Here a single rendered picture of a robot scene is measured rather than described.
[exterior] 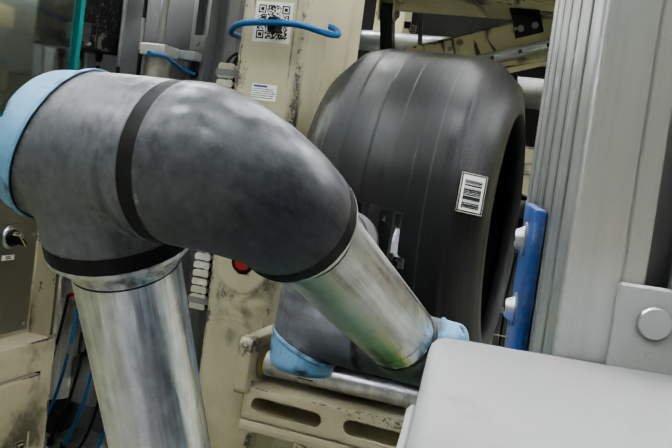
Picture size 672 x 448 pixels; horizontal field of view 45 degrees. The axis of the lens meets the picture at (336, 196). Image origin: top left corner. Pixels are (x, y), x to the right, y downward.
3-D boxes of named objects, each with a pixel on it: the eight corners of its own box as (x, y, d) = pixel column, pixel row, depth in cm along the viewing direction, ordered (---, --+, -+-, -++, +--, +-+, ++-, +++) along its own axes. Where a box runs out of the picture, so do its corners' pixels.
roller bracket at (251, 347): (230, 392, 141) (237, 337, 141) (311, 348, 179) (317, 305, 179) (248, 396, 140) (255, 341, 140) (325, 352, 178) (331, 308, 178)
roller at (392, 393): (255, 378, 145) (255, 357, 143) (266, 364, 149) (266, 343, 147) (448, 424, 134) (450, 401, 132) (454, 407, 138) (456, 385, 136)
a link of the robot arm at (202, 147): (322, 56, 49) (482, 320, 89) (177, 45, 54) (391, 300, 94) (254, 228, 45) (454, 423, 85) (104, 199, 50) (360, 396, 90)
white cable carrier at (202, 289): (187, 307, 158) (218, 61, 155) (200, 303, 163) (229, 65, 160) (208, 311, 157) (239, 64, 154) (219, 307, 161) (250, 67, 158)
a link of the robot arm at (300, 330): (341, 391, 85) (360, 287, 86) (251, 365, 90) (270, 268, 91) (371, 385, 92) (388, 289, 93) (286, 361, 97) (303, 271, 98)
